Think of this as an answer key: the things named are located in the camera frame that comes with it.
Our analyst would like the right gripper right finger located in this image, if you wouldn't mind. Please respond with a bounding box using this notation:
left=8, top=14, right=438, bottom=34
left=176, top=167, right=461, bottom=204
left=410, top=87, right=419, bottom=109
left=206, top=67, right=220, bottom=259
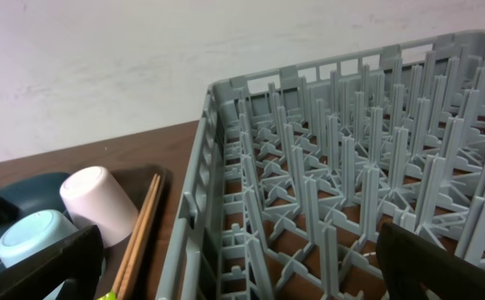
left=376, top=222, right=485, bottom=299

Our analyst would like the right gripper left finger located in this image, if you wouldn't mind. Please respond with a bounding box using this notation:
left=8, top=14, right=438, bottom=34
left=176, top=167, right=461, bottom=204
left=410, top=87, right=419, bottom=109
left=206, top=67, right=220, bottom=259
left=0, top=225, right=103, bottom=300

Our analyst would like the green snack wrapper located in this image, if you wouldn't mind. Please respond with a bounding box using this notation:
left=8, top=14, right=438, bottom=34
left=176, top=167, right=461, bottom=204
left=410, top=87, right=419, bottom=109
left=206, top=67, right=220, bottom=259
left=97, top=291, right=117, bottom=300

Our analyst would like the light blue cup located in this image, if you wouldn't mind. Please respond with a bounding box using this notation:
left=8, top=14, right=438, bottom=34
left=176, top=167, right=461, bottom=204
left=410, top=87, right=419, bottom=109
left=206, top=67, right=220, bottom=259
left=0, top=209, right=78, bottom=268

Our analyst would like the pink cup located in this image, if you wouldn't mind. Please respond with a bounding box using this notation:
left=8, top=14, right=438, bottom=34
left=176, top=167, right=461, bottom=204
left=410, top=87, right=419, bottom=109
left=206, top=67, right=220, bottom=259
left=59, top=166, right=139, bottom=248

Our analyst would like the dark blue bowl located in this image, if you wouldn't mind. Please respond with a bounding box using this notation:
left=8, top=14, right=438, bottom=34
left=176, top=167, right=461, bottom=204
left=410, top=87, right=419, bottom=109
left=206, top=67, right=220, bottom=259
left=0, top=172, right=71, bottom=272

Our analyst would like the grey dishwasher rack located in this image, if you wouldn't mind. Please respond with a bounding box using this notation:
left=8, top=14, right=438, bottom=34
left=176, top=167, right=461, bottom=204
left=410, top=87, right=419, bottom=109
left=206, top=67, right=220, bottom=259
left=157, top=30, right=485, bottom=299

